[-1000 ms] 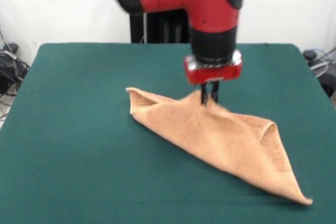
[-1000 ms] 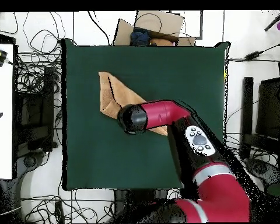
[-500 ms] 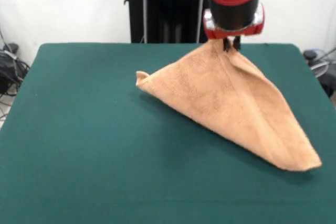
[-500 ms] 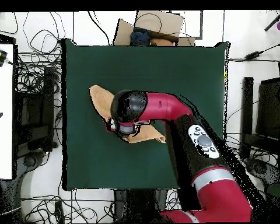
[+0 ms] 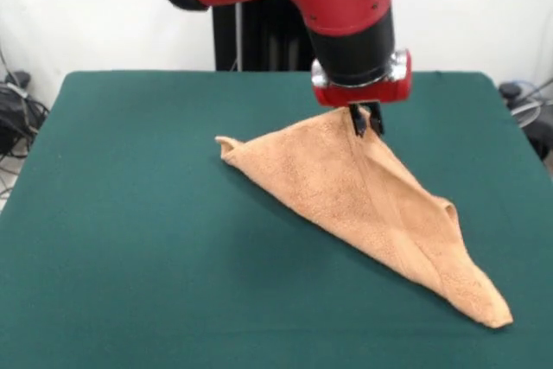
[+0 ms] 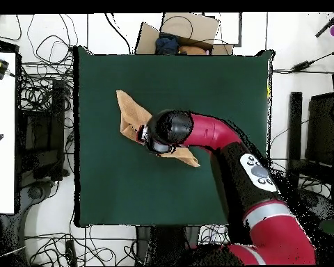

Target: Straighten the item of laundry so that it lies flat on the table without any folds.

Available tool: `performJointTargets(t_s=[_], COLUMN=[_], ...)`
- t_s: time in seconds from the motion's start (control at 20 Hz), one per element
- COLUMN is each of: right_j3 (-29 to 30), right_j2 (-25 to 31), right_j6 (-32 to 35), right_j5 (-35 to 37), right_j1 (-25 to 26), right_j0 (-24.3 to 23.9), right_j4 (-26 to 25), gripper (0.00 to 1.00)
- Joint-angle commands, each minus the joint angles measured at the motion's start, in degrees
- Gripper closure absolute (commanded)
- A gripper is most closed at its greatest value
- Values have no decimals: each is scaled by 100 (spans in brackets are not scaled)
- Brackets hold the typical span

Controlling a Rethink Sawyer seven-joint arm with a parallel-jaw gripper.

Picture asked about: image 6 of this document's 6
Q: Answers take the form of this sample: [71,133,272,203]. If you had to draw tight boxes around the white side table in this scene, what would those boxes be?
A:
[0,51,17,215]

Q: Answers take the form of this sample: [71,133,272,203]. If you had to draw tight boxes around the navy blue garment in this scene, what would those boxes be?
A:
[154,33,180,56]

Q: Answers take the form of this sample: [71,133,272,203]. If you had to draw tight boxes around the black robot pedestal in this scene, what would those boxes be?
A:
[136,225,201,266]

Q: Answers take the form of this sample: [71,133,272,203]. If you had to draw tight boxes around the black monitor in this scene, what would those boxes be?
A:
[304,92,334,184]

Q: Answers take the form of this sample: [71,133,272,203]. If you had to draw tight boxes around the dark green table cloth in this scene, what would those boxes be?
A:
[73,45,275,227]

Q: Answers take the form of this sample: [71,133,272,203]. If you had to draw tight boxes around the black power strip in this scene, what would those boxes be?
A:
[64,238,78,266]

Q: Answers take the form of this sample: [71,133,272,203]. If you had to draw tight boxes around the black power adapter with cable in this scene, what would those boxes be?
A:
[272,48,334,74]

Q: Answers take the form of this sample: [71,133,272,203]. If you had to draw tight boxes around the tan terry towel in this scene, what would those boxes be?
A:
[116,89,201,168]

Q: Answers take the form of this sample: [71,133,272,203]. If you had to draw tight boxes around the black upright bar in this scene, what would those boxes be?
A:
[285,91,303,179]

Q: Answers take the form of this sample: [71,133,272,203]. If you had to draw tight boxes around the orange garment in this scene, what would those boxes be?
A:
[177,45,208,56]

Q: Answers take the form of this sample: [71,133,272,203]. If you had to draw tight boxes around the black rod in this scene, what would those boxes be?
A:
[315,12,334,38]

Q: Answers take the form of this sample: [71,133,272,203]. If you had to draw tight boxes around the brown cardboard box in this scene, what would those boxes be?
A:
[134,12,234,56]

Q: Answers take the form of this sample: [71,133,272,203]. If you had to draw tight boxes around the black cable tangle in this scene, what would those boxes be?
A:
[16,13,74,112]
[24,225,137,266]

